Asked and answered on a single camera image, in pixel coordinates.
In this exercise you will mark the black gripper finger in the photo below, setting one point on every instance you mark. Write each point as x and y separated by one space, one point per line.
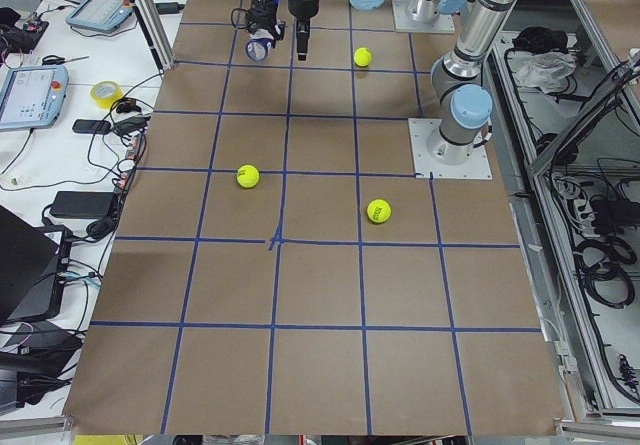
302 32

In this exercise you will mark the blue white tennis ball can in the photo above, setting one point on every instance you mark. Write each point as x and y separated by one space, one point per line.
258 50

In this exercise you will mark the tennis ball near far base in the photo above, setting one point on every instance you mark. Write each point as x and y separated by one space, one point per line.
362 57

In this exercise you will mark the tennis ball centre left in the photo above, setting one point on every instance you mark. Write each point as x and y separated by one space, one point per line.
247 176

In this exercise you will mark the tennis ball with black print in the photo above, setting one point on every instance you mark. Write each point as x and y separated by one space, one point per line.
378 211

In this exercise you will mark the far teach pendant tablet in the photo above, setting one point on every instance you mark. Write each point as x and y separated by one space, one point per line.
103 16

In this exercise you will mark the teach pendant tablet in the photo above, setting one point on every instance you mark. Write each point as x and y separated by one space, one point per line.
32 97
103 16

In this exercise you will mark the yellow tape roll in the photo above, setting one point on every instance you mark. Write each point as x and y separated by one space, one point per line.
106 93

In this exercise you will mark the black remote phone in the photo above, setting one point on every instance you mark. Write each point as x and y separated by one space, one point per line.
91 127

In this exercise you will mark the near teach pendant tablet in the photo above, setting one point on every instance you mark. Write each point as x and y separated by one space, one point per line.
32 97

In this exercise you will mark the brown paper mat blue grid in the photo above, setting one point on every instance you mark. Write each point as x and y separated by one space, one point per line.
282 308

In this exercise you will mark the white crumpled cloth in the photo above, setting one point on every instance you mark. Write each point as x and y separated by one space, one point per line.
548 72

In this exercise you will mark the black power adapter brick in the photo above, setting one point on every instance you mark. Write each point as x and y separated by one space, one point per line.
82 204

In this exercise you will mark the black laptop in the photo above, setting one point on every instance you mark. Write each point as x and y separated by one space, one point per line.
33 260

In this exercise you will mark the aluminium frame post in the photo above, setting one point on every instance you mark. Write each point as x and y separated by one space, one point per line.
153 31

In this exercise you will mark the black handled scissors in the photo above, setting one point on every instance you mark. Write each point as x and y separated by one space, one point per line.
59 60

